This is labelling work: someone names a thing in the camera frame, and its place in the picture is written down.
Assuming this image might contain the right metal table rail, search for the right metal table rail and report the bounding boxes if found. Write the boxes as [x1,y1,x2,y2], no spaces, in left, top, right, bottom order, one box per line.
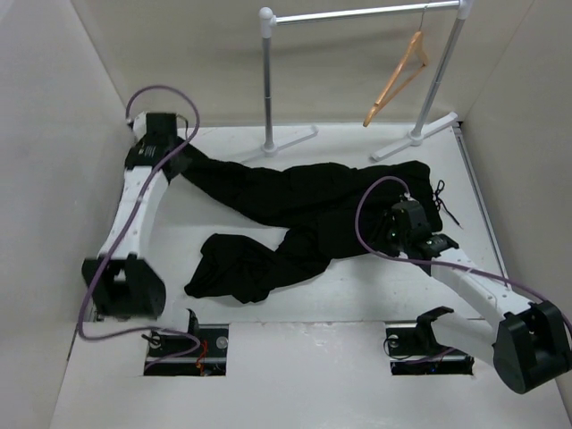
[451,122,523,319]

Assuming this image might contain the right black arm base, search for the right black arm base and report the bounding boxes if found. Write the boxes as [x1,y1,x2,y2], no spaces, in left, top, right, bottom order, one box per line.
[383,324,475,376]

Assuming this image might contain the metal table rail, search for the metal table rail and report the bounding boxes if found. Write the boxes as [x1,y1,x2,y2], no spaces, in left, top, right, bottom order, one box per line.
[87,119,149,322]
[451,122,523,319]

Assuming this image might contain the white clothes rack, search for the white clothes rack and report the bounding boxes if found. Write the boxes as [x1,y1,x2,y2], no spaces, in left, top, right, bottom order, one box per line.
[237,1,473,162]

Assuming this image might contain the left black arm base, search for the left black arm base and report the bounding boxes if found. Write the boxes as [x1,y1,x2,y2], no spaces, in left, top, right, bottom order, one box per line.
[141,324,230,377]

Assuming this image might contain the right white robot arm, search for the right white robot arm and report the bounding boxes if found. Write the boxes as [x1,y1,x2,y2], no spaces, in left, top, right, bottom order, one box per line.
[368,199,571,394]

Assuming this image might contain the wooden clothes hanger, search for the wooden clothes hanger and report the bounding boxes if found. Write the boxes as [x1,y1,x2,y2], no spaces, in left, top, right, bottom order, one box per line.
[362,6,430,128]

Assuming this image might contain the black trousers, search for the black trousers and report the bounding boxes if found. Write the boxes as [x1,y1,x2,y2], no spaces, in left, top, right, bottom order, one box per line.
[182,146,443,304]

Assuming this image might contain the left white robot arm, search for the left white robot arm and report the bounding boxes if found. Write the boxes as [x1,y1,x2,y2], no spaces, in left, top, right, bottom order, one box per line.
[81,112,187,320]

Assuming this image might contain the left metal table rail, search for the left metal table rail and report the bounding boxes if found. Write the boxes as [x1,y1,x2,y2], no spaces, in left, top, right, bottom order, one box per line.
[87,119,149,322]

